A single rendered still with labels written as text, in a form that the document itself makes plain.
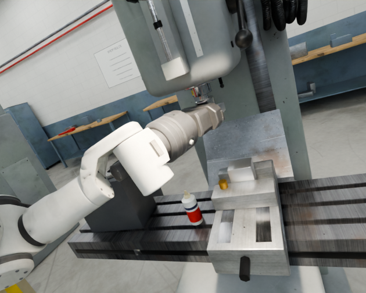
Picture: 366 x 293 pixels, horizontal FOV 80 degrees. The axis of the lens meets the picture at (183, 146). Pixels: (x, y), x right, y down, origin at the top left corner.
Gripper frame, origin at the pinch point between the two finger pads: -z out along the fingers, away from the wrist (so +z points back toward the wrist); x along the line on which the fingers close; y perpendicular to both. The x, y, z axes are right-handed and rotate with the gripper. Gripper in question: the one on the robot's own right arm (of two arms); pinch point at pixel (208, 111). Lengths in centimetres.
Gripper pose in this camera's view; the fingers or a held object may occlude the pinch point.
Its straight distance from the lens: 55.1
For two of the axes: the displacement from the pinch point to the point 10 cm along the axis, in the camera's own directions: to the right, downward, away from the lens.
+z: -6.0, 4.5, -6.6
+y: 3.3, 8.9, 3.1
